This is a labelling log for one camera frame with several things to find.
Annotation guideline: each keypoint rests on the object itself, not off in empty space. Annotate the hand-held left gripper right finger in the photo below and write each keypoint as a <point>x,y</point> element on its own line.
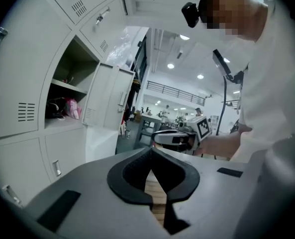
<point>212,195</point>

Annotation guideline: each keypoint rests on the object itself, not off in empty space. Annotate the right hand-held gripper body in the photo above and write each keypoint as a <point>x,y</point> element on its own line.
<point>202,128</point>

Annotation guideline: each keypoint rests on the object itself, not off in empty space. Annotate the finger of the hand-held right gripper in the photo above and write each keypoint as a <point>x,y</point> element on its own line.
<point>164,137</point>

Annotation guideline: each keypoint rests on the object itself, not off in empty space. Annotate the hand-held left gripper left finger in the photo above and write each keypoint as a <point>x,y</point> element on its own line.
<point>100,208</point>

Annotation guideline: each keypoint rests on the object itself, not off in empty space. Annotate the grey metal locker door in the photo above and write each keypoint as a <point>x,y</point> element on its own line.
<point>105,96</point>
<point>25,71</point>

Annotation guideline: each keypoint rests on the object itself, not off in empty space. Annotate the grey metal locker cabinet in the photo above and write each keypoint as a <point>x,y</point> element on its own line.
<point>13,163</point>

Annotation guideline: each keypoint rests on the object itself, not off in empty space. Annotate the person's right forearm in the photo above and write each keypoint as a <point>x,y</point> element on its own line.
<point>224,143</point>

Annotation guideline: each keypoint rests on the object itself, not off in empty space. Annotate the person's right hand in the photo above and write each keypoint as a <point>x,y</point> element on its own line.
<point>194,148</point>

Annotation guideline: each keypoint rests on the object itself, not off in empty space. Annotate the dark desk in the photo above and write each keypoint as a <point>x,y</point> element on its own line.
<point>148,119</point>

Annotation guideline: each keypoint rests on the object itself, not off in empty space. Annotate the metal railing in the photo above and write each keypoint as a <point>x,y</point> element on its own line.
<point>174,92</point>

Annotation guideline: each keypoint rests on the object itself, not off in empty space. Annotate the wooden plank platform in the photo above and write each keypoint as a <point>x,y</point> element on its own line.
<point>156,198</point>

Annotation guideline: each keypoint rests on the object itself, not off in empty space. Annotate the large white box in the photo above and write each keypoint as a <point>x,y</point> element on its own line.
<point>101,143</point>

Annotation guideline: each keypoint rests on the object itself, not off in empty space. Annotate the black chest-mounted device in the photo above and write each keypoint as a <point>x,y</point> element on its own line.
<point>222,61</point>

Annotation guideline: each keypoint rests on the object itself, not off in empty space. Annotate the person's light t-shirt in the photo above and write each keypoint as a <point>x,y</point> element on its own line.
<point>274,83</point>

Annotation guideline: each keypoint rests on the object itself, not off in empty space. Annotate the pink bag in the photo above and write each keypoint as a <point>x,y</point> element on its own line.
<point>73,108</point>

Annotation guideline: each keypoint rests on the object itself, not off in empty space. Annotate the plastic-wrapped bottle pack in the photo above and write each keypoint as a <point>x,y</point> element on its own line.
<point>123,46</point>

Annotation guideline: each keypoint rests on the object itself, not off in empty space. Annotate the person's head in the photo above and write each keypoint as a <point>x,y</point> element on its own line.
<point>234,9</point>

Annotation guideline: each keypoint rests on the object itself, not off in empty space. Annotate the black head-mounted camera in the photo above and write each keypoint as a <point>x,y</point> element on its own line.
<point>191,15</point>

